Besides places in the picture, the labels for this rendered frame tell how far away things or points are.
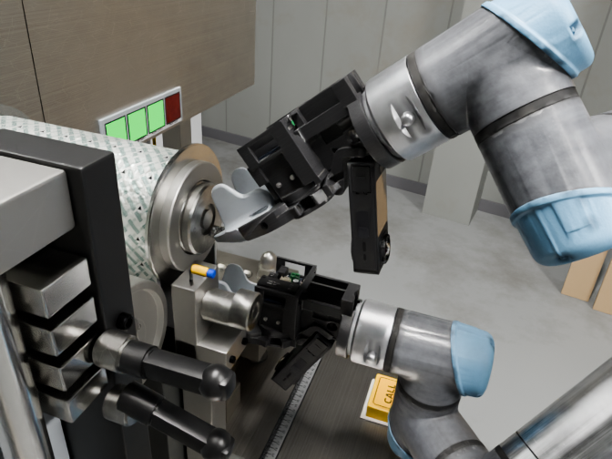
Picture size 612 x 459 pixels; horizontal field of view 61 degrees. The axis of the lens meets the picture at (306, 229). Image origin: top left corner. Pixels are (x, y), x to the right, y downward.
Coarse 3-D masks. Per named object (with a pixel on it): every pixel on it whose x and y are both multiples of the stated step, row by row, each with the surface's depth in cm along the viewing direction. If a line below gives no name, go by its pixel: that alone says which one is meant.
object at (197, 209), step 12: (192, 192) 50; (204, 192) 51; (192, 204) 50; (204, 204) 52; (180, 216) 50; (192, 216) 50; (204, 216) 52; (216, 216) 55; (180, 228) 50; (192, 228) 50; (204, 228) 53; (180, 240) 51; (192, 240) 51; (204, 240) 53; (192, 252) 52
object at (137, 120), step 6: (144, 108) 95; (132, 114) 92; (138, 114) 94; (144, 114) 96; (132, 120) 93; (138, 120) 95; (144, 120) 96; (132, 126) 93; (138, 126) 95; (144, 126) 97; (132, 132) 94; (138, 132) 95; (144, 132) 97; (132, 138) 94
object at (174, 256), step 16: (176, 176) 49; (192, 176) 50; (208, 176) 53; (176, 192) 48; (176, 208) 48; (160, 224) 48; (176, 224) 49; (160, 240) 49; (176, 240) 50; (176, 256) 50; (192, 256) 54
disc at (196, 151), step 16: (192, 144) 51; (176, 160) 48; (192, 160) 51; (208, 160) 55; (160, 176) 47; (160, 192) 47; (160, 208) 48; (160, 256) 50; (160, 272) 50; (176, 272) 53
